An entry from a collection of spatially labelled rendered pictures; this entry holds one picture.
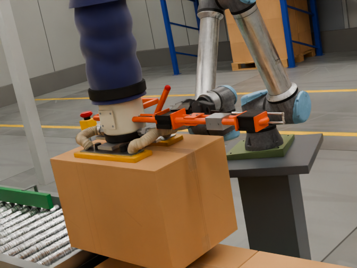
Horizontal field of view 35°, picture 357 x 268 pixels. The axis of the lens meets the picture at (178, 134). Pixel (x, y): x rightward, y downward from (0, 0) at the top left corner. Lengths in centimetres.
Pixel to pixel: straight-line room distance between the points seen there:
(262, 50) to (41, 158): 364
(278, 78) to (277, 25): 757
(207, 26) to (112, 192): 83
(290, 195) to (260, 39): 78
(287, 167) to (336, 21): 851
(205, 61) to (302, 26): 823
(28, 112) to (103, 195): 357
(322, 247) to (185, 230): 155
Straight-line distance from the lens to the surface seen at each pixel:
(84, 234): 241
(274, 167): 262
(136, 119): 217
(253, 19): 248
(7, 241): 310
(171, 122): 204
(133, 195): 207
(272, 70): 258
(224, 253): 236
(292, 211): 282
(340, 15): 1095
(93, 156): 223
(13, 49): 566
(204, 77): 243
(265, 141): 277
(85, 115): 321
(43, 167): 582
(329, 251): 346
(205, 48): 246
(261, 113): 186
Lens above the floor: 158
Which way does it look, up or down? 14 degrees down
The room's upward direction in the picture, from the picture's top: 11 degrees counter-clockwise
